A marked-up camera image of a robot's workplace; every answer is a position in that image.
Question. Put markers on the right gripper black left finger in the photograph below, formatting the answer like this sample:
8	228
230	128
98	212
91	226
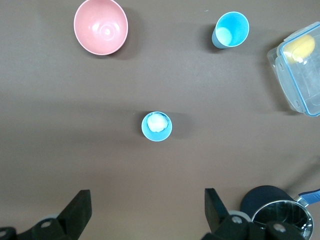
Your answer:
75	215

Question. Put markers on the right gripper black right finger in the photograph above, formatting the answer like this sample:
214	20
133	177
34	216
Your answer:
220	220

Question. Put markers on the blue plastic cup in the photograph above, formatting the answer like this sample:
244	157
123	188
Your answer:
233	26
160	137

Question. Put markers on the white crumpled paper wad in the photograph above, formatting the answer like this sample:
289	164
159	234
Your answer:
156	123

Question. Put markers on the clear container with blue seal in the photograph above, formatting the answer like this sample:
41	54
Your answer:
300	82

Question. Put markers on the pink plastic bowl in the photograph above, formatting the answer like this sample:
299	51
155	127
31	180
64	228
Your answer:
101	27

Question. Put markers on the yellow round sponge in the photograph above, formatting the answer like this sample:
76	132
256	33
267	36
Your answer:
300	46

